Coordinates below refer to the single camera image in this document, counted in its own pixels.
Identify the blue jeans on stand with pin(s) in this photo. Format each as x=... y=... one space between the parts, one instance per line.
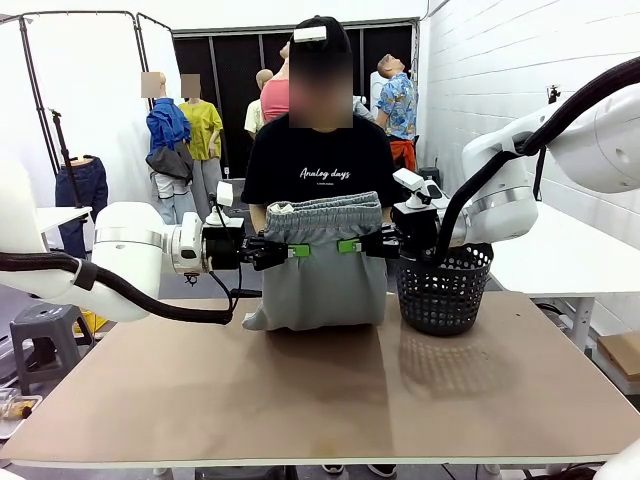
x=92 y=185

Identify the mannequin in blue jacket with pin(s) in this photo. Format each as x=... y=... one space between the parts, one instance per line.
x=167 y=135

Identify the large white table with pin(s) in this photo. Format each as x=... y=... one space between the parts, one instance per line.
x=565 y=260

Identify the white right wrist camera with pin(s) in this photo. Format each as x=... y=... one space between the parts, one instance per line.
x=410 y=181

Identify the white snack tray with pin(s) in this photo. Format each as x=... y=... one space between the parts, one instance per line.
x=15 y=417

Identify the brown cardboard box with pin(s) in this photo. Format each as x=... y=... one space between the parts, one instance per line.
x=622 y=352

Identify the person's right forearm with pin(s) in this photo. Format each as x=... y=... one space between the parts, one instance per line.
x=256 y=211

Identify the black flat object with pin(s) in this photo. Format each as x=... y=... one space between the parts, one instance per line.
x=250 y=294

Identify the black cap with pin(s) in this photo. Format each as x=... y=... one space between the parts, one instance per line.
x=335 y=35

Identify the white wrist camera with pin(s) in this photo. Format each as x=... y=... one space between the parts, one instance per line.
x=225 y=194
x=410 y=181

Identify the grey training pants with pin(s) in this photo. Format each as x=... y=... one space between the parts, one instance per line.
x=320 y=285

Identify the grey plastic stool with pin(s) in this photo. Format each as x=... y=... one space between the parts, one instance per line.
x=45 y=325

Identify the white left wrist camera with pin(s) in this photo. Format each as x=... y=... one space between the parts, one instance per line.
x=225 y=194

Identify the mannequin in cream shirt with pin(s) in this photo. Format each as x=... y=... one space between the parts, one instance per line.
x=255 y=115

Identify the mannequin in yellow shirt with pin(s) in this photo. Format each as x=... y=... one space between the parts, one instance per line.
x=202 y=130

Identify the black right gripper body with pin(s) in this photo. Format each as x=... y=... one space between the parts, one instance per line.
x=415 y=230

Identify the person in black T-shirt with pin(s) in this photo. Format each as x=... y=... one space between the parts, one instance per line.
x=320 y=170

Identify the person's left forearm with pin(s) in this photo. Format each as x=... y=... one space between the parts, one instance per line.
x=386 y=216

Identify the person's right hand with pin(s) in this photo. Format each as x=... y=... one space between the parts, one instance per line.
x=259 y=229

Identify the narrow black backdrop frame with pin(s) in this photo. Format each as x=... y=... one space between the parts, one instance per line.
x=145 y=50

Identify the yellow plastic crate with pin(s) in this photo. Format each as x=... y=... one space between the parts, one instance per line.
x=97 y=322

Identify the mannequin in pink top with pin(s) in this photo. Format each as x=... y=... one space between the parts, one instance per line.
x=275 y=100

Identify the mannequin in floral shirt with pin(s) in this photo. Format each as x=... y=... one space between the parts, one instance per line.
x=397 y=105

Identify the wide black backdrop frame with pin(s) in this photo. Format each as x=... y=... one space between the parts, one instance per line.
x=30 y=55

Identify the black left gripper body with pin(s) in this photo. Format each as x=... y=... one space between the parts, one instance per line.
x=222 y=245

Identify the black plastic laundry basket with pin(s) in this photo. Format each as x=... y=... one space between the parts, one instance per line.
x=445 y=300

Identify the black white-soled sneaker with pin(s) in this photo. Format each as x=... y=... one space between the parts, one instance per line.
x=333 y=469
x=382 y=471

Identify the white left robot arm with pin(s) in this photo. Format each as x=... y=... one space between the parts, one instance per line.
x=125 y=250

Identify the black curtain panel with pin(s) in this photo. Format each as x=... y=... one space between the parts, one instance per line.
x=230 y=75

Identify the small black stool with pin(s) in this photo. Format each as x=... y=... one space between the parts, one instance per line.
x=430 y=174

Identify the small black tripod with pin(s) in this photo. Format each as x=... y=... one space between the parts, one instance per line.
x=552 y=95

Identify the small white side table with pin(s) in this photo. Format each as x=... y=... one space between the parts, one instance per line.
x=62 y=215

